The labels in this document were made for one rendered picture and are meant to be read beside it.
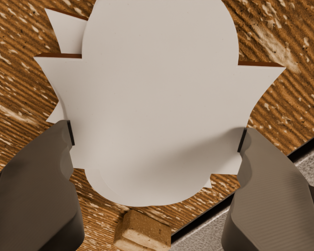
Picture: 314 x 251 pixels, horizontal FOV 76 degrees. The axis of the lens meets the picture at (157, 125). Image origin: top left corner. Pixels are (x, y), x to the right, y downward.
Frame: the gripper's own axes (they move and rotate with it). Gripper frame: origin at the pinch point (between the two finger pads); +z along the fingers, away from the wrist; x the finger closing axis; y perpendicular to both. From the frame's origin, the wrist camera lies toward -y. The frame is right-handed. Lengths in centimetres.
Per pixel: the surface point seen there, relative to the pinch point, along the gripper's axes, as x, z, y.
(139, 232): -1.3, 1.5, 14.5
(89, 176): -5.1, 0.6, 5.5
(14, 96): -11.4, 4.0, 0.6
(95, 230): -7.2, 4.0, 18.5
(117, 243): -3.7, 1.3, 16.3
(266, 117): 9.0, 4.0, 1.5
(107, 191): -3.8, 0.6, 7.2
